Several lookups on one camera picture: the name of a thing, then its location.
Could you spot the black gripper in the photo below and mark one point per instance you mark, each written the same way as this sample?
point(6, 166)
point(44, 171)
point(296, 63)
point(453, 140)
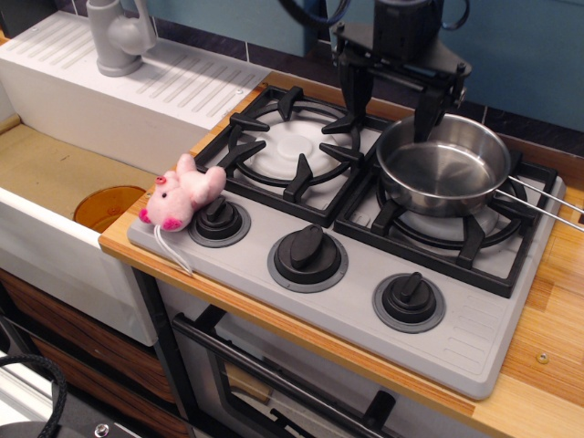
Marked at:
point(435, 71)

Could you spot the stainless steel pan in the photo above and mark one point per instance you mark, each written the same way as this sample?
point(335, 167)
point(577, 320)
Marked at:
point(456, 172)

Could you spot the pink stuffed pig toy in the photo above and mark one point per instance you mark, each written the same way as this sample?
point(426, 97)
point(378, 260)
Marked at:
point(178, 195)

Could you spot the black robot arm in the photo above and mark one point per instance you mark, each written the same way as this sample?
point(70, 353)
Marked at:
point(401, 44)

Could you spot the grey toy stove top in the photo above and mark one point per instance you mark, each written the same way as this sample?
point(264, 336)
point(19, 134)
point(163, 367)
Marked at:
point(464, 352)

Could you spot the black middle stove knob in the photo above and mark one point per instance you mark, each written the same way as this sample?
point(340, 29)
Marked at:
point(308, 260)

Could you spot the black stove knob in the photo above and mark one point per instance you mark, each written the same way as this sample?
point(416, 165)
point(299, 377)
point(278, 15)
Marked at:
point(409, 303)
point(308, 260)
point(220, 224)

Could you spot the black right stove knob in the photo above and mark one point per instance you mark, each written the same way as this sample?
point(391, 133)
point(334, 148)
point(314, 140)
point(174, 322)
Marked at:
point(409, 303)

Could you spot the black left stove knob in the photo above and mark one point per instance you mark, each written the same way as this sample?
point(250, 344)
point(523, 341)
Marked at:
point(220, 224)

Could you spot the black left burner grate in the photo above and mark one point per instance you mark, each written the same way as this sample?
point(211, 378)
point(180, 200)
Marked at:
point(278, 152)

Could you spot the black burner grate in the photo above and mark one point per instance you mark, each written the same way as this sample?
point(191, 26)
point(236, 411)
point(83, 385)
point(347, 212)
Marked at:
point(496, 249)
point(278, 152)

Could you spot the black right burner grate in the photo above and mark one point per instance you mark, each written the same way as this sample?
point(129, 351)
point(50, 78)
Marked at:
point(496, 249)

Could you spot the grey toy faucet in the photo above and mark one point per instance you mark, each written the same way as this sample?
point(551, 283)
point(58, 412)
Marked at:
point(120, 41)

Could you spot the white toy sink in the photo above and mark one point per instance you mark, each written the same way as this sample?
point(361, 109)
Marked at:
point(69, 131)

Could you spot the wooden drawer fronts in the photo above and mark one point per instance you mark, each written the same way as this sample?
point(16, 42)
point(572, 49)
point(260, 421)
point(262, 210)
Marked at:
point(110, 371)

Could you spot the oven door with handle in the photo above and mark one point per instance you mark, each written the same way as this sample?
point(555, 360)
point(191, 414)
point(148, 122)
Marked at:
point(202, 331)

